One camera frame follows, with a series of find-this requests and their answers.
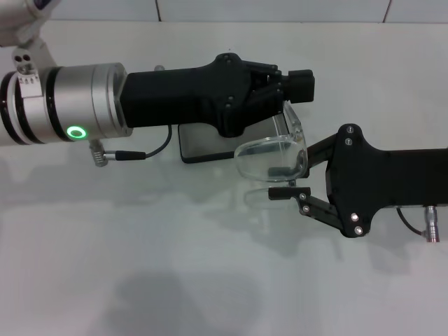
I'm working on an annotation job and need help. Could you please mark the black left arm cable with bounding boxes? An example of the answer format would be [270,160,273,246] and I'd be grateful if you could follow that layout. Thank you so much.
[89,122,173,167]

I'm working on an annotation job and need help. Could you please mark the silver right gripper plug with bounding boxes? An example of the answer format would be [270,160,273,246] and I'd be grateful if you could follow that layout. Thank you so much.
[424,205,442,244]

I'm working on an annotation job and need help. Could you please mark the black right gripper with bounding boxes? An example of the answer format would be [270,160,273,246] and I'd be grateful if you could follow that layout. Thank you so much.
[267,122,448,239]

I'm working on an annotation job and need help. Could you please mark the black glasses case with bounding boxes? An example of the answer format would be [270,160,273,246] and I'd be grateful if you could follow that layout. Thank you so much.
[177,120,246,165]

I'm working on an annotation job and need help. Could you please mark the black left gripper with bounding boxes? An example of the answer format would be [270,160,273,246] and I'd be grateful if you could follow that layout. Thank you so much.
[120,52,255,139]

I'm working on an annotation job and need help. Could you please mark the grey right arm cable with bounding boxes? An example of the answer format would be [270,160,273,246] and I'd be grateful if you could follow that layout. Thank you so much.
[397,206,428,235]

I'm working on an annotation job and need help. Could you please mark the clear white glasses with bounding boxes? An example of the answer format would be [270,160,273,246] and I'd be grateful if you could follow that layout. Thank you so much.
[233,100,309,213]

